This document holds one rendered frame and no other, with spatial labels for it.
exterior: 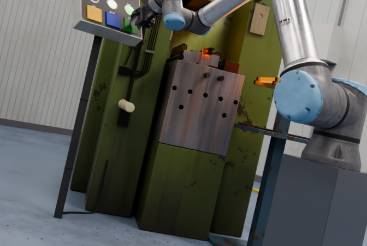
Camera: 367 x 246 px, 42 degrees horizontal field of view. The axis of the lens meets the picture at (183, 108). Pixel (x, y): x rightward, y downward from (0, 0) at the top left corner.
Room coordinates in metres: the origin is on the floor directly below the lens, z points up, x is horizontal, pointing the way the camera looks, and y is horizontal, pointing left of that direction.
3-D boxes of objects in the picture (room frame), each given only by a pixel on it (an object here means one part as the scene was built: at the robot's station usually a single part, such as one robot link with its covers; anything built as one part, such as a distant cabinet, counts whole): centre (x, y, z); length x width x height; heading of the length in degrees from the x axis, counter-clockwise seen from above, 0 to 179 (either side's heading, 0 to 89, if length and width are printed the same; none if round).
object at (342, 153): (1.58, -0.51, 0.65); 0.19 x 0.19 x 0.10
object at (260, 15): (2.80, -0.32, 1.27); 0.09 x 0.02 x 0.17; 102
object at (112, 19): (2.32, 0.42, 1.01); 0.07 x 0.05 x 0.07; 127
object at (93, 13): (2.26, 0.51, 1.01); 0.07 x 0.05 x 0.07; 127
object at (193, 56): (2.82, 0.01, 0.96); 0.42 x 0.20 x 0.09; 12
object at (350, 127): (1.57, -0.50, 0.79); 0.17 x 0.15 x 0.18; 129
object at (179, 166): (2.84, -0.04, 0.23); 0.56 x 0.38 x 0.47; 12
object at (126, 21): (2.38, 0.35, 1.00); 0.07 x 0.05 x 0.07; 127
